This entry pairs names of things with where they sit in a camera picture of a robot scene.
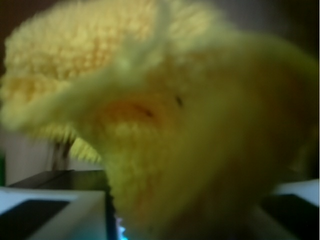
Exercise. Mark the yellow microfiber cloth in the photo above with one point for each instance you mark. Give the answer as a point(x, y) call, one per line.
point(193, 119)

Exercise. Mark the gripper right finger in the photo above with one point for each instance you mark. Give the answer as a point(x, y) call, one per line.
point(291, 212)

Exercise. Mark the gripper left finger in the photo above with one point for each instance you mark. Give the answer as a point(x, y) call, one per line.
point(58, 205)

